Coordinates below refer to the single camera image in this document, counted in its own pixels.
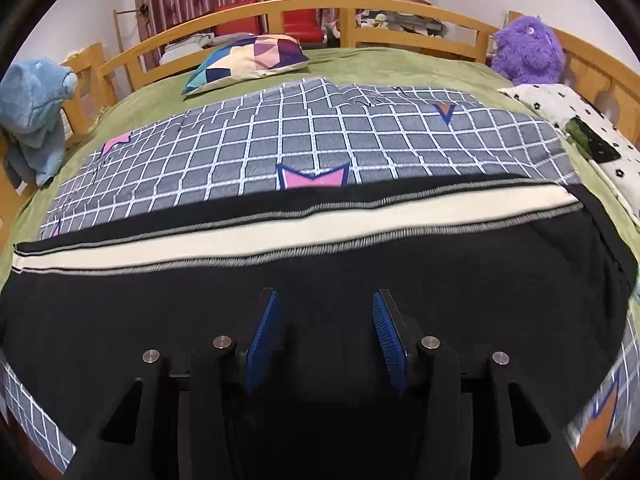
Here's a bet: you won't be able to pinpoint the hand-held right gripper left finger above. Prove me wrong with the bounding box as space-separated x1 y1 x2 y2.
64 287 281 480

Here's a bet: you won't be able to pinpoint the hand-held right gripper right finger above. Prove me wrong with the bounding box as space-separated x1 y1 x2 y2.
372 289 586 480

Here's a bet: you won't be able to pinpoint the black pants with cream stripe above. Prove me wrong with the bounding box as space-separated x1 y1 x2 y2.
0 172 640 453

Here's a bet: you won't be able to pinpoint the grey checked blanket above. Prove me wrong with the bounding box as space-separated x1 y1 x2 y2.
0 77 632 476

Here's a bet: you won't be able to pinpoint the green bed sheet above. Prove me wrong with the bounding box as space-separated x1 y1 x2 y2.
0 46 640 311

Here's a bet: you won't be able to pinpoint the geometric patterned pillow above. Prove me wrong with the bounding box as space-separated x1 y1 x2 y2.
181 34 311 96

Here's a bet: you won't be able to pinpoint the dark green cloth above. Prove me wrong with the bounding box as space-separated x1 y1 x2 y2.
564 117 622 165

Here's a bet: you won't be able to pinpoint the white flower-print pillow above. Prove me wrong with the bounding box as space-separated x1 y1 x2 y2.
497 82 640 233

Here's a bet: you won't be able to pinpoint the red chair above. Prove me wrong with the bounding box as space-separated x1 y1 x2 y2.
270 0 325 43
215 1 263 38

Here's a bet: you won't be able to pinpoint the blue plush toy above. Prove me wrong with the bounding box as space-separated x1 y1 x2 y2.
0 57 79 188

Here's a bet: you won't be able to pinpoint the purple plush toy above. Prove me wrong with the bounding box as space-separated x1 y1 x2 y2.
489 15 566 86

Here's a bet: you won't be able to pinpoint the pile of clothes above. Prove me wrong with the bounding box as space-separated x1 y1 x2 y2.
322 0 446 41

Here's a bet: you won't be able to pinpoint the wooden rack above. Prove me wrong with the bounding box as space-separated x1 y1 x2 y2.
113 4 153 53

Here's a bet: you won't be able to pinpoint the wooden bed frame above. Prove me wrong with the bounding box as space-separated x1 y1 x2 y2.
0 0 640 471

